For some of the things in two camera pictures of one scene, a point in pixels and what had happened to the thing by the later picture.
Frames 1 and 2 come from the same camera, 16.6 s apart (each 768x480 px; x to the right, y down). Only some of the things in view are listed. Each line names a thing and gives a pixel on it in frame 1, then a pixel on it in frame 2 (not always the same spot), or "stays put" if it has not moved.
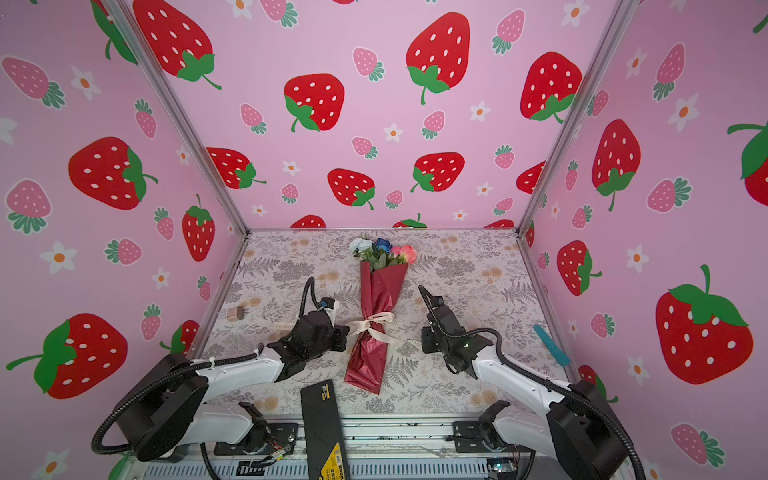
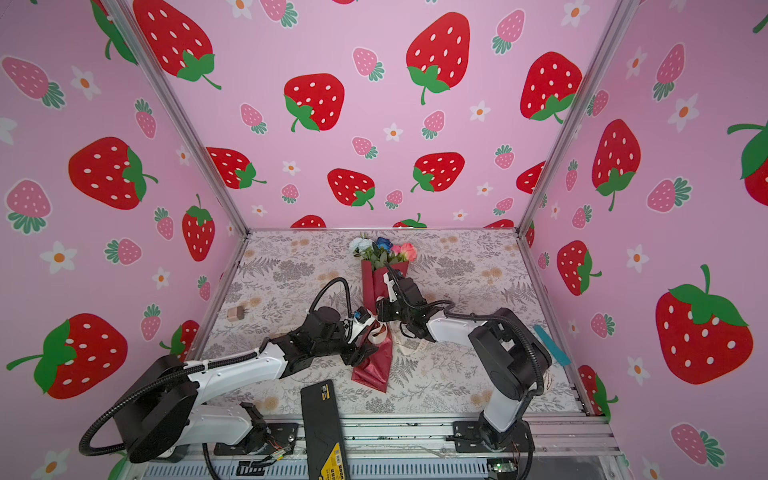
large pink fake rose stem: (409, 253) stays put
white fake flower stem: (362, 246) stays put
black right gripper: (425, 334) -> (382, 312)
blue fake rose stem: (385, 245) stays put
